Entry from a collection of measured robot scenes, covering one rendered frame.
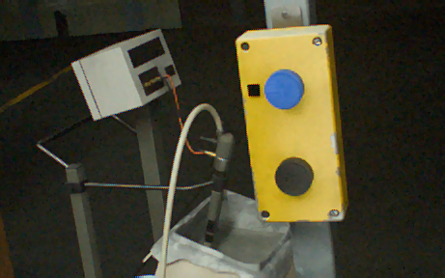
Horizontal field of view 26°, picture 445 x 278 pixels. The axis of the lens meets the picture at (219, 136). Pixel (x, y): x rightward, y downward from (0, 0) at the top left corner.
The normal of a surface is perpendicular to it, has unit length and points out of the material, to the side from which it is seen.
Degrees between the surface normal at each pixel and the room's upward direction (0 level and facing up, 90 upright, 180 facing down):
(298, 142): 90
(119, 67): 90
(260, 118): 90
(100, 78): 90
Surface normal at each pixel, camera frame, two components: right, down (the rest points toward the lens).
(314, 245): -0.25, 0.30
